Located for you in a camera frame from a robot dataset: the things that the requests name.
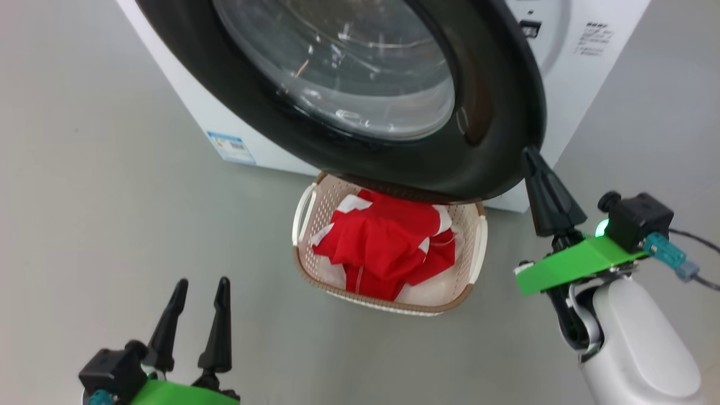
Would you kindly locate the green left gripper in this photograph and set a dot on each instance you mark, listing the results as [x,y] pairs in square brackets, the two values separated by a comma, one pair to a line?
[180,394]

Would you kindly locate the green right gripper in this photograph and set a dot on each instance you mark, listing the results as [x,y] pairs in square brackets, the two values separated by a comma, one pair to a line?
[574,261]

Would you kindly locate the black round glass washer door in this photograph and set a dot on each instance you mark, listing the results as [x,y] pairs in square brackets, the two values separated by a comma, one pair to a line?
[495,112]

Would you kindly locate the red garment with white stripes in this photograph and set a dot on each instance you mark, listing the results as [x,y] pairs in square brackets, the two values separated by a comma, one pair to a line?
[377,242]

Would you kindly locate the plain red garment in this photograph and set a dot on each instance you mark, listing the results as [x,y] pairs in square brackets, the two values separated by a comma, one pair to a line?
[377,287]

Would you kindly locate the cream laundry basket brown rim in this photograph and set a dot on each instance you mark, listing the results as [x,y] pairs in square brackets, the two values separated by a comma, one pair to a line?
[475,253]

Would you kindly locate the white front-load washing machine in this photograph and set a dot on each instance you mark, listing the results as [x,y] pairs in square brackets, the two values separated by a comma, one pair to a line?
[574,84]

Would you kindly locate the door latch slot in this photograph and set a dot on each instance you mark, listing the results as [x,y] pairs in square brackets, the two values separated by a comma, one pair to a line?
[530,28]

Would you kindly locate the black printed warning text label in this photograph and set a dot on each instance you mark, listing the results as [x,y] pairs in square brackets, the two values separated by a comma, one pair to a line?
[594,39]

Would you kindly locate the blue energy label sticker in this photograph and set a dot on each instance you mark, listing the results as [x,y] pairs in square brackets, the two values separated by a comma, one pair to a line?
[230,147]

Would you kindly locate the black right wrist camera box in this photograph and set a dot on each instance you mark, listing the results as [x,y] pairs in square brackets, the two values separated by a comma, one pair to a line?
[638,219]

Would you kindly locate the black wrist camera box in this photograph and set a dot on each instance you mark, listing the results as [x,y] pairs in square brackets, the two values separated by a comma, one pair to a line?
[112,368]
[638,219]

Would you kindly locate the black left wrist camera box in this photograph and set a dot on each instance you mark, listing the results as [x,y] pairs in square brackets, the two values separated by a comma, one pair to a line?
[112,368]

